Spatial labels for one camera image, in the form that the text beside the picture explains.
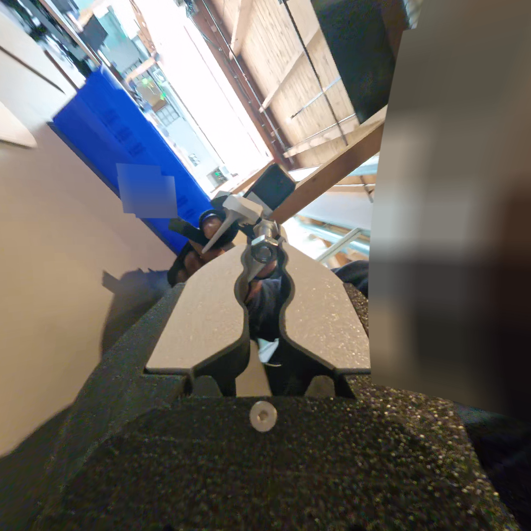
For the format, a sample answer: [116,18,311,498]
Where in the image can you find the large blue plastic bin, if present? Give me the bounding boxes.
[48,64,214,254]

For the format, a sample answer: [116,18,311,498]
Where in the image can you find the wooden pillar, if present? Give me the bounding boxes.
[270,106,388,225]

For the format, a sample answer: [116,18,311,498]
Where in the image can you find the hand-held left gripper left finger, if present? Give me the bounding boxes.
[145,244,251,376]

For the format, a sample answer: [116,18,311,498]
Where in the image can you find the person's right hand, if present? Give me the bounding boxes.
[168,212,240,287]

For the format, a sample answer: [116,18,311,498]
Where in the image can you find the person's right forearm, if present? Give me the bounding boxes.
[245,278,291,341]

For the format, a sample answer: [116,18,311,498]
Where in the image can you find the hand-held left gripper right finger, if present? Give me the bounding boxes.
[281,244,371,371]

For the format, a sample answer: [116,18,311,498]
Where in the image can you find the black mounted speaker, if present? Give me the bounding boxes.
[311,0,405,125]

